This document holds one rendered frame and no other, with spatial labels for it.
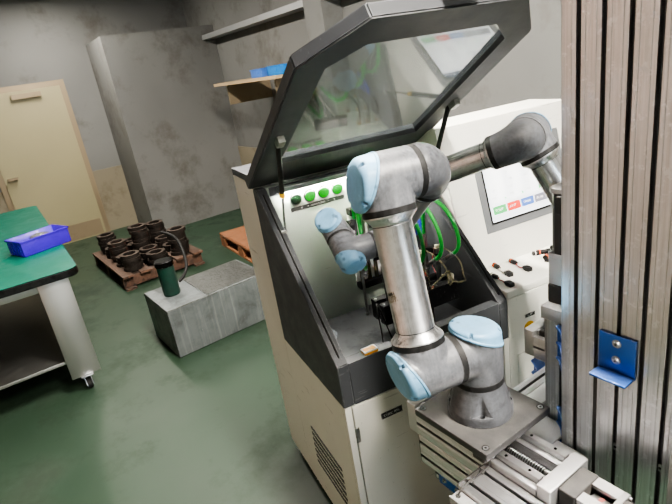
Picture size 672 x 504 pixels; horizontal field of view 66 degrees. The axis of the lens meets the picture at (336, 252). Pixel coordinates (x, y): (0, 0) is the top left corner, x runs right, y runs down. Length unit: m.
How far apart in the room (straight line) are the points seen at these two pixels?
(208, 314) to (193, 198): 3.86
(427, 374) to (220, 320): 3.07
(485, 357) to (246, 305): 3.12
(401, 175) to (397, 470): 1.27
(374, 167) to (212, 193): 6.80
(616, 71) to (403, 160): 0.39
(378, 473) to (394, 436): 0.15
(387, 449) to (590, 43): 1.44
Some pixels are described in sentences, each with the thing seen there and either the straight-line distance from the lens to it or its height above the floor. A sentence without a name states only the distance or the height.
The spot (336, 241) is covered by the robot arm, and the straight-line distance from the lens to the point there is 1.42.
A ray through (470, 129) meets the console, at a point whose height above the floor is 1.52.
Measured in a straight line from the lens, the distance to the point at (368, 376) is 1.76.
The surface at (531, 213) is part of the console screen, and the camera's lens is 2.35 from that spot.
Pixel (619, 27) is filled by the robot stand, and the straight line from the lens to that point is 1.02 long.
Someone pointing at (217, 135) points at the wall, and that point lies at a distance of 7.76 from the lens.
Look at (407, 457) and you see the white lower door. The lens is 2.04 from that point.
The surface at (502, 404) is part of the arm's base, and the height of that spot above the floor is 1.08.
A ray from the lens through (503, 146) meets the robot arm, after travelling 1.47.
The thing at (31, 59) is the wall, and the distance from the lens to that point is 8.21.
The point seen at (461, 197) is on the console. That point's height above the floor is 1.28.
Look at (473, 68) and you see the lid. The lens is 1.78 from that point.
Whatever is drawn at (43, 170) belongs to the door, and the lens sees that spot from 8.15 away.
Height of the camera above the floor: 1.86
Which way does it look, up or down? 20 degrees down
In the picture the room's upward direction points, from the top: 9 degrees counter-clockwise
